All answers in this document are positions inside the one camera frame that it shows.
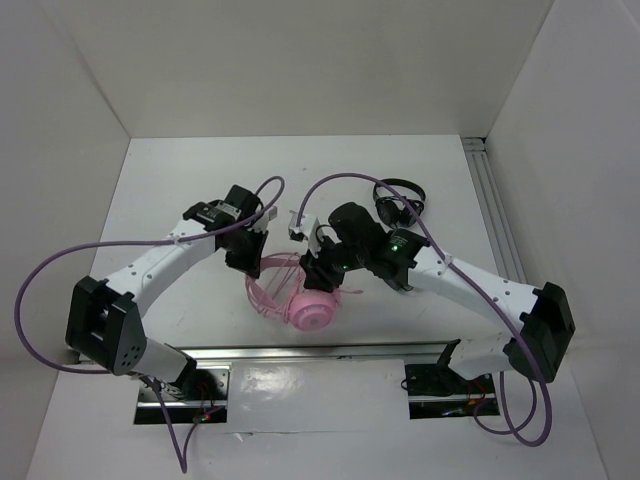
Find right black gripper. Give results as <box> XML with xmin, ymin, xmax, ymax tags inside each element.
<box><xmin>299</xmin><ymin>231</ymin><xmax>367</xmax><ymax>294</ymax></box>

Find pink headphones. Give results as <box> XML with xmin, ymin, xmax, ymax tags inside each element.
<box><xmin>244</xmin><ymin>252</ymin><xmax>363</xmax><ymax>331</ymax></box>

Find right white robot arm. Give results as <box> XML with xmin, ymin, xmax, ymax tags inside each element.
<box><xmin>289</xmin><ymin>202</ymin><xmax>575</xmax><ymax>392</ymax></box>

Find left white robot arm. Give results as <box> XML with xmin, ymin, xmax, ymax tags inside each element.
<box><xmin>65</xmin><ymin>185</ymin><xmax>277</xmax><ymax>399</ymax></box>

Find lower black headphones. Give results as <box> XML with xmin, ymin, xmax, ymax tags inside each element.
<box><xmin>384</xmin><ymin>278</ymin><xmax>413</xmax><ymax>292</ymax></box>

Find black headphones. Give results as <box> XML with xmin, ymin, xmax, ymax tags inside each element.
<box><xmin>384</xmin><ymin>278</ymin><xmax>413</xmax><ymax>292</ymax></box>
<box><xmin>372</xmin><ymin>178</ymin><xmax>427</xmax><ymax>229</ymax></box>

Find upper black headphones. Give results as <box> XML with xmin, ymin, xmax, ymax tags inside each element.
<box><xmin>372</xmin><ymin>178</ymin><xmax>427</xmax><ymax>229</ymax></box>

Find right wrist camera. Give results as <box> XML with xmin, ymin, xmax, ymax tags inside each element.
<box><xmin>288</xmin><ymin>210</ymin><xmax>320</xmax><ymax>257</ymax></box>

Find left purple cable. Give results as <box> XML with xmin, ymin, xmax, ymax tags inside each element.
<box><xmin>13</xmin><ymin>175</ymin><xmax>285</xmax><ymax>474</ymax></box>

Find purple cable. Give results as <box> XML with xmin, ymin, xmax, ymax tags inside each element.
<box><xmin>297</xmin><ymin>172</ymin><xmax>552</xmax><ymax>446</ymax></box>
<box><xmin>13</xmin><ymin>175</ymin><xmax>285</xmax><ymax>474</ymax></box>

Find aluminium rail front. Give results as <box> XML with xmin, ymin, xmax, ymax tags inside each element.
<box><xmin>71</xmin><ymin>335</ymin><xmax>447</xmax><ymax>379</ymax></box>

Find aluminium rail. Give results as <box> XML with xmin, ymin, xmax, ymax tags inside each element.
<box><xmin>462</xmin><ymin>136</ymin><xmax>544</xmax><ymax>341</ymax></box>
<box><xmin>71</xmin><ymin>335</ymin><xmax>447</xmax><ymax>379</ymax></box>

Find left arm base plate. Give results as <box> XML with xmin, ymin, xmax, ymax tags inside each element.
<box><xmin>133</xmin><ymin>365</ymin><xmax>231</xmax><ymax>425</ymax></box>

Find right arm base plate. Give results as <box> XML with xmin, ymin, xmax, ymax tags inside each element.
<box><xmin>400</xmin><ymin>364</ymin><xmax>499</xmax><ymax>419</ymax></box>

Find aluminium rail right side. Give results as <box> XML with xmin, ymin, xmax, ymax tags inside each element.
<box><xmin>462</xmin><ymin>136</ymin><xmax>544</xmax><ymax>341</ymax></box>

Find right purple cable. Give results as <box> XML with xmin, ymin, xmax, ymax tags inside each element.
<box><xmin>297</xmin><ymin>172</ymin><xmax>552</xmax><ymax>446</ymax></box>

